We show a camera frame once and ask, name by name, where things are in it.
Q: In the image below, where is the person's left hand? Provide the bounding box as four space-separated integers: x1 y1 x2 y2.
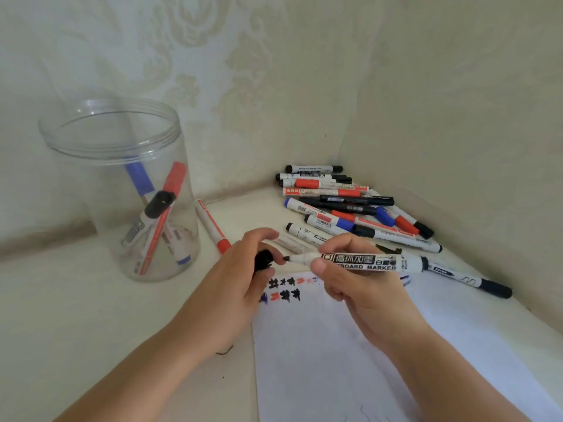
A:
165 227 281 358

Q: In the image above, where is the person's right hand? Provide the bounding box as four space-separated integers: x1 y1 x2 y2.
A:
310 233 431 355

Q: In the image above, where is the white marker chunky black cap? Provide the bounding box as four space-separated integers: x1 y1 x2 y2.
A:
283 252 403 274
121 190 177 249

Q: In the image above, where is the red cap white barrel marker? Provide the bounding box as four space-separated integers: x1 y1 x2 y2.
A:
195 199 233 256

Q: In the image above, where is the white paper sheet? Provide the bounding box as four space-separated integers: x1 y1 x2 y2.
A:
251 272 563 422

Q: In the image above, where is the long white black-cap marker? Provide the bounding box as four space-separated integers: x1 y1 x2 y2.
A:
400 254 514 300

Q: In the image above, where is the pile of assorted markers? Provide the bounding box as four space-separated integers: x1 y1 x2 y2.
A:
274 164 443 256

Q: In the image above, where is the slim red striped marker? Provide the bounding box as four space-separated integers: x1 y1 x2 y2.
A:
137 161 188 276

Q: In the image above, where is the blue cap gold label marker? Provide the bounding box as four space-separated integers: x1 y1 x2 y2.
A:
124 161 193 265

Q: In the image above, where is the transparent plastic jar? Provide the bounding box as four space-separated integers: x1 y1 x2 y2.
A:
38 98 202 283

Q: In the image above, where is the person's left forearm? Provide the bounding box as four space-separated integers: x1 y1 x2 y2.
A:
52 322 210 422

